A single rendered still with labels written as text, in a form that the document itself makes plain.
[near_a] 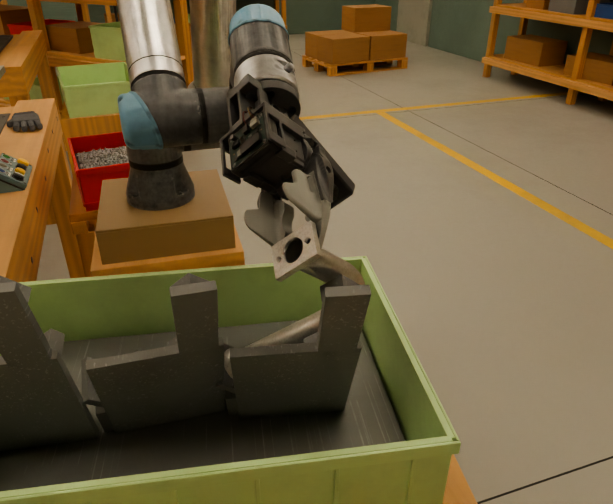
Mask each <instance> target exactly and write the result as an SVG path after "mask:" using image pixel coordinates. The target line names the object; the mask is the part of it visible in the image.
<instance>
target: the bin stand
mask: <svg viewBox="0 0 613 504"><path fill-rule="evenodd" d="M97 215H98V210H94V211H88V212H87V211H86V208H84V206H83V202H82V198H81V194H80V191H79V187H78V183H77V179H76V175H75V172H74V173H73V180H72V190H71V199H70V209H69V219H70V222H71V227H72V231H73V234H76V239H77V243H78V247H79V251H80V256H81V260H82V264H83V269H84V273H85V277H91V273H90V269H91V262H92V255H93V248H94V241H95V234H96V233H95V230H96V223H97Z"/></svg>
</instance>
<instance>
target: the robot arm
mask: <svg viewBox="0 0 613 504"><path fill-rule="evenodd" d="M189 4H190V22H191V40H192V57H193V75H194V81H193V82H191V83H190V84H189V86H188V88H187V86H186V82H185V77H184V72H183V66H182V61H181V56H180V50H179V45H178V40H177V34H176V29H175V24H174V19H173V13H172V8H171V3H170V0H117V6H118V13H119V19H120V25H121V32H122V38H123V44H124V51H125V57H126V63H127V70H128V76H129V82H130V89H131V91H129V92H128V93H124V94H120V95H119V96H118V108H119V115H120V121H121V127H122V133H123V138H124V142H125V144H126V148H127V154H128V159H129V165H130V170H129V176H128V182H127V188H126V196H127V202H128V204H129V205H131V206H132V207H134V208H137V209H141V210H149V211H159V210H168V209H173V208H177V207H180V206H182V205H185V204H187V203H188V202H190V201H191V200H192V199H193V198H194V196H195V190H194V184H193V182H192V179H191V177H190V175H189V173H188V171H187V169H186V167H185V165H184V162H183V154H182V152H184V151H194V150H204V149H214V148H220V151H221V163H222V175H223V176H224V177H226V178H228V179H230V180H232V181H233V182H235V183H237V184H240V183H241V179H240V178H243V181H245V182H247V183H249V184H251V185H253V186H254V187H256V188H258V187H259V188H261V193H260V195H259V197H258V201H257V206H258V209H248V210H246V211H245V212H244V222H245V224H246V226H247V227H248V228H249V229H250V230H251V231H252V232H254V233H255V234H256V235H258V236H259V237H260V238H261V239H263V240H264V241H265V242H267V243H268V244H269V245H271V247H272V246H273V245H275V244H276V243H278V242H279V241H281V240H282V239H284V238H285V237H287V236H288V235H290V234H291V233H292V232H293V231H292V222H293V218H294V207H293V206H291V205H289V204H287V203H286V202H284V201H282V199H285V200H287V201H288V200H289V201H290V202H292V203H293V204H294V205H295V206H296V207H297V208H298V209H299V210H300V211H301V212H303V213H304V214H305V220H306V221H307V222H309V221H312V222H314V223H315V224H316V229H317V234H318V239H319V244H320V249H322V245H323V241H324V238H325V234H326V230H327V226H328V222H329V218H330V211H331V209H332V208H334V207H335V206H337V205H338V204H340V203H341V202H343V201H344V200H345V199H347V198H348V197H350V196H351V195H352V194H353V192H354V189H355V184H354V183H353V181H352V180H351V179H350V178H349V177H348V175H347V174H346V173H345V172H344V171H343V170H342V168H341V167H340V166H339V165H338V164H337V162H336V161H335V160H334V159H333V158H332V156H331V155H330V154H329V153H328V152H327V151H326V149H325V148H324V147H323V146H322V145H321V143H320V142H319V141H318V140H317V139H316V137H315V136H314V135H313V134H312V133H311V132H310V130H309V129H308V128H307V127H306V126H305V124H304V123H303V122H302V121H301V120H300V118H299V115H300V111H301V107H300V102H299V101H300V98H299V90H298V85H297V80H296V75H295V69H294V64H293V59H292V54H291V49H290V44H289V33H288V31H287V29H286V28H285V24H284V21H283V19H282V17H281V15H280V14H279V13H278V12H277V11H276V10H275V9H273V8H271V7H270V6H267V5H263V4H251V5H247V6H245V7H243V8H241V9H240V10H238V11H237V12H236V0H189ZM225 152H226V153H228V154H230V163H231V170H230V169H228V168H226V158H225Z"/></svg>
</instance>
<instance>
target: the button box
mask: <svg viewBox="0 0 613 504"><path fill-rule="evenodd" d="M3 154H5V153H1V155H0V163H2V164H5V165H6V166H7V167H6V168H5V167H2V166H0V168H1V169H3V170H5V172H1V171H0V193H7V192H16V191H23V190H25V189H26V187H27V184H28V181H29V178H30V174H31V171H32V165H30V164H29V165H28V166H27V169H26V170H25V174H24V179H23V180H20V179H17V178H15V177H14V176H13V173H14V172H16V171H15V168H17V166H16V165H17V163H18V162H17V160H18V159H16V158H14V157H11V156H10V159H9V158H6V157H4V156H3ZM5 155H7V154H5ZM1 159H6V160H7V161H8V162H9V163H5V162H3V161H2V160H1Z"/></svg>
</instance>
